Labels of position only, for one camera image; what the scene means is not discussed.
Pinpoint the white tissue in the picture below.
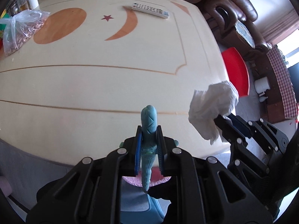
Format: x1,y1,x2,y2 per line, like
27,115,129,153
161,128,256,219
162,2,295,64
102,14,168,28
189,81,239,145

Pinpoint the checkered cloth side table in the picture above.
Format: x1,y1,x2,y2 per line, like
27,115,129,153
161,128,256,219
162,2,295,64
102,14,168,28
266,46,298,123

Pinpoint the white cup on floor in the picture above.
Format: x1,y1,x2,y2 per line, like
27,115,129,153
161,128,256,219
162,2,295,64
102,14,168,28
254,77,270,97

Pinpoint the red plastic stool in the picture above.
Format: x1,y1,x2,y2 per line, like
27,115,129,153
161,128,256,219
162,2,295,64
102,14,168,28
221,47,250,98

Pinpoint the lace armchair seat cover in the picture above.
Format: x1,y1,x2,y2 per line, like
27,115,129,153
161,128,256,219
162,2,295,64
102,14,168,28
235,20,255,48

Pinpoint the brown leather armchair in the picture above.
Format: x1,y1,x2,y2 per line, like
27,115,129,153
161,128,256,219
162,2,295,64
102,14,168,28
198,0,273,59

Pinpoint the white remote control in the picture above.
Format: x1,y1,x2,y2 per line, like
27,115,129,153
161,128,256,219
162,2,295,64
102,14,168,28
131,3,170,19

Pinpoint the clear bag of peanuts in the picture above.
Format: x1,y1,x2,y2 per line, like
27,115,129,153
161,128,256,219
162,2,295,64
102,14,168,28
1,10,50,56

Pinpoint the white paper roll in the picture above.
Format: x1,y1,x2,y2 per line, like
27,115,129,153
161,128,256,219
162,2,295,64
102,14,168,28
29,0,39,10

